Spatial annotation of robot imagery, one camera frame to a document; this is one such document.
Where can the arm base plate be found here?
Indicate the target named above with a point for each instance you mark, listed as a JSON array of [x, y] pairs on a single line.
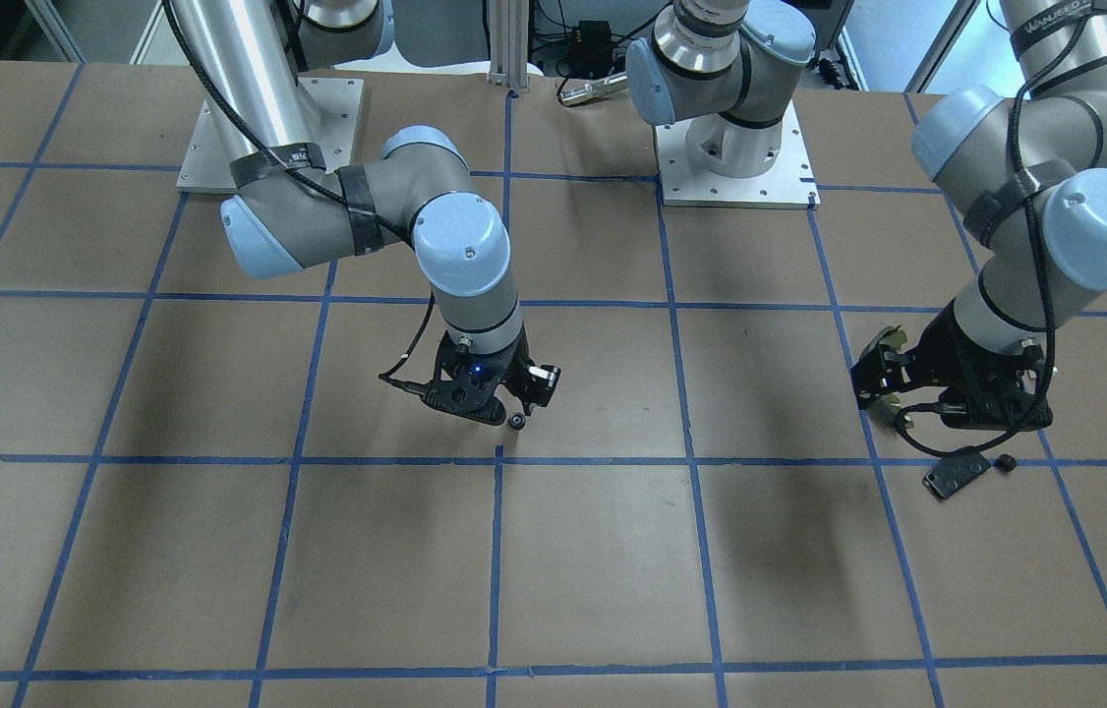
[[708, 162], [327, 114]]

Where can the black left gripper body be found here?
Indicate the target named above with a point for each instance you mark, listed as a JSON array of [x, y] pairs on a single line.
[[937, 356]]

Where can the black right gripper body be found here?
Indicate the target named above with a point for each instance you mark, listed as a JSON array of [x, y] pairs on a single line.
[[518, 373]]

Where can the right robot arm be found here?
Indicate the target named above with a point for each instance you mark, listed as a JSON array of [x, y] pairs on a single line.
[[291, 210]]

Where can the curved brake shoe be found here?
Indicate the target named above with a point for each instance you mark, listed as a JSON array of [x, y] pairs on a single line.
[[878, 378]]

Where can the black brake pad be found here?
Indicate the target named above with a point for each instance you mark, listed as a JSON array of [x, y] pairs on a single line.
[[953, 472]]

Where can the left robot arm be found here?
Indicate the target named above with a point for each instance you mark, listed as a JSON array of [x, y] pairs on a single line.
[[1028, 175]]

